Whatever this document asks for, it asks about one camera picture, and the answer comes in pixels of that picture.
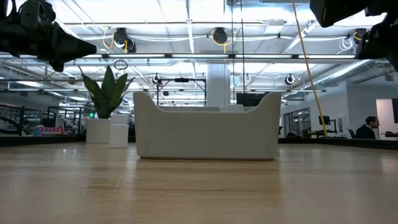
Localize black background screen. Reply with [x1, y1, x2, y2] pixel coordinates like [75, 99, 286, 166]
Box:
[236, 92, 268, 107]

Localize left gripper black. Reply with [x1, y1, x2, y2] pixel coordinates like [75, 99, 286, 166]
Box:
[0, 0, 98, 73]

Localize black aluminium table frame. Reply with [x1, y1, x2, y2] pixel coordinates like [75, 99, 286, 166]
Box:
[0, 134, 398, 151]

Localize pale grey plastic basket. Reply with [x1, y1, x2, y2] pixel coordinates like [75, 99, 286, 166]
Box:
[132, 90, 282, 161]

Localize black wall screen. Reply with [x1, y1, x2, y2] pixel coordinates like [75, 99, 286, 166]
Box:
[391, 98, 398, 124]

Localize person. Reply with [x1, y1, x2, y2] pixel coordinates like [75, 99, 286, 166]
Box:
[355, 116, 381, 140]

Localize white plant pot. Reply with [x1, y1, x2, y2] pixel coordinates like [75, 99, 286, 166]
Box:
[85, 118, 111, 145]

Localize red boxes on shelf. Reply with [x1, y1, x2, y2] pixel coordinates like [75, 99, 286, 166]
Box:
[37, 126, 67, 136]

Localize thin black hanging cable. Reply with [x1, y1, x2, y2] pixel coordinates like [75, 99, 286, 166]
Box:
[231, 0, 235, 105]

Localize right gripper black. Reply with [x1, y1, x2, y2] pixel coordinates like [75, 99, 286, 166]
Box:
[309, 0, 398, 73]

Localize green artificial plant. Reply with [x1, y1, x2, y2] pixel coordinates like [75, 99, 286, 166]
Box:
[77, 64, 136, 120]

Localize yellow hanging cable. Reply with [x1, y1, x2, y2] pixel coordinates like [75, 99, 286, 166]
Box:
[291, 0, 329, 138]

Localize black background rig frame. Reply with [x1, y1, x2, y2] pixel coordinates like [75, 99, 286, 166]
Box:
[156, 77, 208, 107]

